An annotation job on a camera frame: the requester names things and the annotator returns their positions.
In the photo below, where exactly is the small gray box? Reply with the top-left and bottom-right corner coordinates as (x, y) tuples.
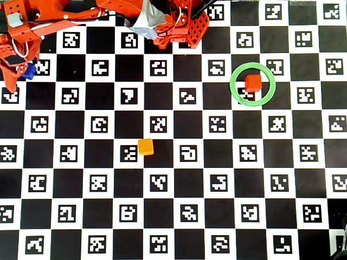
(7, 12), (25, 28)

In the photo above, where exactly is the red cube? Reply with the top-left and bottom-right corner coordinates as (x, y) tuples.
(245, 75), (263, 93)

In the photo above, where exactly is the blue cube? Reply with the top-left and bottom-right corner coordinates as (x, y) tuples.
(21, 63), (37, 81)

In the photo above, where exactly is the orange cube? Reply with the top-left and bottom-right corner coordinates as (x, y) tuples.
(137, 138), (155, 157)

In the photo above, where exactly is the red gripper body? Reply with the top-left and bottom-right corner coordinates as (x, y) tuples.
(0, 36), (42, 69)

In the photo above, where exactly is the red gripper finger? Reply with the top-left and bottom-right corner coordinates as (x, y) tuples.
(0, 64), (22, 93)

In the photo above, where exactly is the green ring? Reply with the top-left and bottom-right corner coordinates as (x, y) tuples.
(229, 62), (277, 107)

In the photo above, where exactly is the black white marker checkerboard mat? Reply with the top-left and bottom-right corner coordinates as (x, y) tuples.
(0, 0), (347, 260)

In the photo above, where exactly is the gray duct tape wrap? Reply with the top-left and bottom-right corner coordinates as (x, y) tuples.
(127, 0), (168, 41)

